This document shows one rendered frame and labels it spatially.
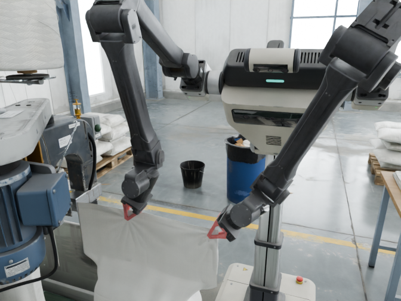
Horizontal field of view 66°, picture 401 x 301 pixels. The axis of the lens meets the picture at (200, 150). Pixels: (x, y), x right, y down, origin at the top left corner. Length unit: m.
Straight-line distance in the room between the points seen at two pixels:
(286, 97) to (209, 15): 8.18
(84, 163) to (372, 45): 0.97
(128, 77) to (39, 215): 0.36
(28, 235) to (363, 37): 0.77
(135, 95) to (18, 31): 0.27
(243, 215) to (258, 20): 8.28
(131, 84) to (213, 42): 8.42
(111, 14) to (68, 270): 1.48
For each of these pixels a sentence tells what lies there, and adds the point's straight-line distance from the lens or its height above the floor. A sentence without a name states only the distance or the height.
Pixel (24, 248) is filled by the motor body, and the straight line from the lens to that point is 0.80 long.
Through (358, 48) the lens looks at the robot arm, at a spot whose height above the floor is 1.58.
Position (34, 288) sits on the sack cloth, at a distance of 1.59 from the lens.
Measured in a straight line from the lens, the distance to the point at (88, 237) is 1.20.
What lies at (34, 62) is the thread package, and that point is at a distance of 0.77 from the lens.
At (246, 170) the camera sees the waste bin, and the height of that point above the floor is 0.40.
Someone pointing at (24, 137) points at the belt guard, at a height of 1.40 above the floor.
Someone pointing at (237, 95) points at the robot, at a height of 1.41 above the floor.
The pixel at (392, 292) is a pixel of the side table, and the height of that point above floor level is 0.23.
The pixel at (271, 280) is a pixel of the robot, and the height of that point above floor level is 0.49.
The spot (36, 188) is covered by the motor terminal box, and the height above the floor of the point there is 1.30.
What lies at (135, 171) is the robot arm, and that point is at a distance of 0.88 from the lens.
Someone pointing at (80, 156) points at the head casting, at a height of 1.21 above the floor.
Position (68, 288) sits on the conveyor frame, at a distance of 1.85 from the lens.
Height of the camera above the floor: 1.58
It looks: 19 degrees down
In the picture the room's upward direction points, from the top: straight up
